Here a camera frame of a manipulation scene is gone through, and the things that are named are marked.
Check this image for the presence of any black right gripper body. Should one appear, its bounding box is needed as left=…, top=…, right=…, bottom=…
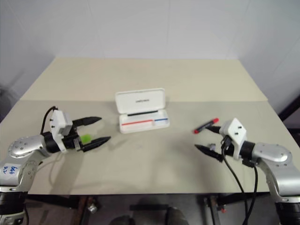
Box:
left=218, top=135, right=235, bottom=163

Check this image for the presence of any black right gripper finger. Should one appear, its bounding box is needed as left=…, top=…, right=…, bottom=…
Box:
left=194, top=144, right=224, bottom=162
left=206, top=125, right=222, bottom=135

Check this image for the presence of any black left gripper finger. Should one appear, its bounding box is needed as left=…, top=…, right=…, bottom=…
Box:
left=82, top=136, right=112, bottom=153
left=72, top=116, right=103, bottom=128

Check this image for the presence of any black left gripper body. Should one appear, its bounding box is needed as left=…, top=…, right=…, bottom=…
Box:
left=61, top=126, right=83, bottom=152

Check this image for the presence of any black marker with red ends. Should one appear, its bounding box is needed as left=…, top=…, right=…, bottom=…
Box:
left=193, top=118, right=220, bottom=135

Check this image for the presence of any white pen case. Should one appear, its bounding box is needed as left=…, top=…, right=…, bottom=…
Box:
left=114, top=88, right=171, bottom=135

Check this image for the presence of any thin black pen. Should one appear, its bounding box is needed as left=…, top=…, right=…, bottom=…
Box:
left=127, top=109, right=157, bottom=117

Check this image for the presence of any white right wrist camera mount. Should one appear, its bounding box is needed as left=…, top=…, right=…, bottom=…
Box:
left=220, top=118, right=248, bottom=160

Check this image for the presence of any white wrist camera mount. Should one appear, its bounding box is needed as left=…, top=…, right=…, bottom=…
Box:
left=50, top=110, right=72, bottom=153
left=220, top=118, right=248, bottom=160

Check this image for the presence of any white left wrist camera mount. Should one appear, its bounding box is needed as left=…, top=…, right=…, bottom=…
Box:
left=50, top=110, right=72, bottom=153

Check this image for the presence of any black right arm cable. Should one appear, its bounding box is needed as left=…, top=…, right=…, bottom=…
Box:
left=242, top=160, right=260, bottom=225
left=220, top=138, right=249, bottom=225

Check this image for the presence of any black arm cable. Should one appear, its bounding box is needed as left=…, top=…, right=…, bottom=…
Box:
left=40, top=105, right=59, bottom=136
left=220, top=138, right=249, bottom=225
left=242, top=160, right=260, bottom=225

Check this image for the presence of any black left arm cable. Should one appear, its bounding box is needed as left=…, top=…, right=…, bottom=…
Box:
left=40, top=105, right=59, bottom=136

